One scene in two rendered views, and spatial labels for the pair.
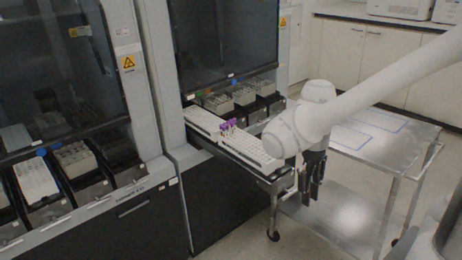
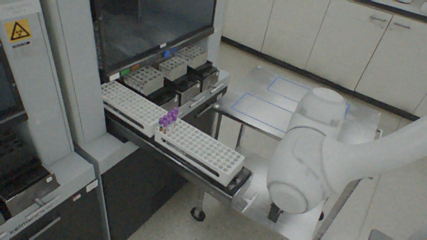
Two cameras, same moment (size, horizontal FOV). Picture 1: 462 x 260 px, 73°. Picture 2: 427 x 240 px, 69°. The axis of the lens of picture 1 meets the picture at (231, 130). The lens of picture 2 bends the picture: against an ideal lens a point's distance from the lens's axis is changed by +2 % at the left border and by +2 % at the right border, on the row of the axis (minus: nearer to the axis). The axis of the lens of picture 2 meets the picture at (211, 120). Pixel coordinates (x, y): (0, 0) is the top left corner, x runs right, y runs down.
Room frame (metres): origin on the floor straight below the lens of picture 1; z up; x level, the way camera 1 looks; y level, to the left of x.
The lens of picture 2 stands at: (0.39, 0.17, 1.54)
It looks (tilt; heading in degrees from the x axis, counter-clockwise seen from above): 39 degrees down; 338
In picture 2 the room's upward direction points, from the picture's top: 9 degrees clockwise
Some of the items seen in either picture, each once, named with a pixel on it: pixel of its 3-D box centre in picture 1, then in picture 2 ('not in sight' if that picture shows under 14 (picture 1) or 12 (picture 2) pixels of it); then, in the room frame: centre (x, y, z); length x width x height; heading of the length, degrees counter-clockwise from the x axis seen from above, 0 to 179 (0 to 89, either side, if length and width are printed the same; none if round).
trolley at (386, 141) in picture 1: (343, 192); (275, 173); (1.23, -0.56, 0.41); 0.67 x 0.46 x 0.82; 43
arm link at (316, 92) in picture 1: (315, 107); (314, 124); (0.81, -0.25, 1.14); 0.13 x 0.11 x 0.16; 137
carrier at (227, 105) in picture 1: (224, 107); (152, 84); (1.43, 0.03, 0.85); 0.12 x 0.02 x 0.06; 129
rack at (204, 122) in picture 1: (204, 123); (130, 108); (1.30, 0.13, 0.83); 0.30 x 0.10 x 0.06; 38
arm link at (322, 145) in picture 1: (314, 137); not in sight; (0.82, -0.26, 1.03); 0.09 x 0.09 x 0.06
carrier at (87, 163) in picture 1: (81, 166); not in sight; (0.99, 0.59, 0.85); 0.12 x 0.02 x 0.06; 129
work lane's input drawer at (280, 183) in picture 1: (229, 147); (166, 141); (1.16, 0.02, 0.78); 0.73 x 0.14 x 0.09; 38
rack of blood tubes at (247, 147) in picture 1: (249, 150); (197, 149); (1.06, -0.07, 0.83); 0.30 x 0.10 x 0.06; 38
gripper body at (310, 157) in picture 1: (313, 157); not in sight; (0.82, -0.26, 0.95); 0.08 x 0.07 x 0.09; 128
